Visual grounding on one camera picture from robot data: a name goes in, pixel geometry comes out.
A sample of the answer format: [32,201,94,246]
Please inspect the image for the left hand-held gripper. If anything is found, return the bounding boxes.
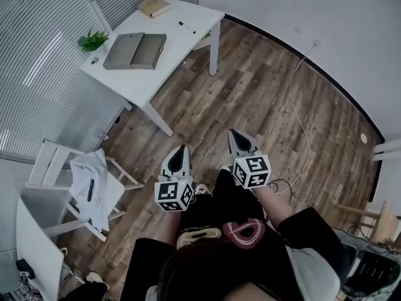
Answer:
[154,145,195,214]

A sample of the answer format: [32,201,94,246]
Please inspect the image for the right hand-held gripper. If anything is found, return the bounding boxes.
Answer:
[227,129,271,190]

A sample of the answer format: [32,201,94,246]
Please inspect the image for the grey box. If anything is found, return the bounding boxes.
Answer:
[102,32,168,71]

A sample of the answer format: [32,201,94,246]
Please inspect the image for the black pen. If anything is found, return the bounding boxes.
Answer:
[178,21,197,34]

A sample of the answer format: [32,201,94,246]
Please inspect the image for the green potted plant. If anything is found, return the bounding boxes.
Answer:
[76,29,110,54]

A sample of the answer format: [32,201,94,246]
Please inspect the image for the tan book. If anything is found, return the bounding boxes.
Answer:
[137,0,172,19]

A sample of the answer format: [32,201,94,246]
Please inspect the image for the person's left forearm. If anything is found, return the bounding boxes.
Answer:
[159,209,183,248]

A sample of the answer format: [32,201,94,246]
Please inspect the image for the person's right forearm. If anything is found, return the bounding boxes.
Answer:
[253,185,297,230]

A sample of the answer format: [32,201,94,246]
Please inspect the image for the white desk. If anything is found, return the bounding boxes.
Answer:
[79,0,226,137]

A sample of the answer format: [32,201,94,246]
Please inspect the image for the person's black trousers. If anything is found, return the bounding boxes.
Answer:
[180,167,268,233]

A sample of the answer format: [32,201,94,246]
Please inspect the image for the white low cabinet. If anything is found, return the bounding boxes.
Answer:
[93,98,133,144]

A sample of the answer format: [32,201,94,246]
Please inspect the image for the white cloth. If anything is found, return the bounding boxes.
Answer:
[68,148,126,232]

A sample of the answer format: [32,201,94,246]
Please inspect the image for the person's black printed top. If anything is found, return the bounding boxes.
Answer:
[120,206,347,301]

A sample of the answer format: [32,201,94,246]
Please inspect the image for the white wooden chair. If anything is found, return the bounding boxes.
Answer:
[25,138,145,243]

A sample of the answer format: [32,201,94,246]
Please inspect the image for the light wooden chair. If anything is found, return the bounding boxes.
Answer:
[335,200,400,245]

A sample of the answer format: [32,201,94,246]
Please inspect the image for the white side table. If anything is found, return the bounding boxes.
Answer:
[15,196,65,301]

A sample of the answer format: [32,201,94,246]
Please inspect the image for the black backpack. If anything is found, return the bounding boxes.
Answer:
[340,241,401,296]

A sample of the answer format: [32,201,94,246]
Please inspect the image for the small black device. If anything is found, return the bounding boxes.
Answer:
[15,258,36,278]

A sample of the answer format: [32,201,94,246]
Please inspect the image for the thin black cable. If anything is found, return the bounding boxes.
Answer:
[268,178,294,205]

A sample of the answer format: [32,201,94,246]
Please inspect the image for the white floor cable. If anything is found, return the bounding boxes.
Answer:
[271,41,319,191]

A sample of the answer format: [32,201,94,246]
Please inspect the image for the white furniture rail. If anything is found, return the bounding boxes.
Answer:
[371,140,401,162]

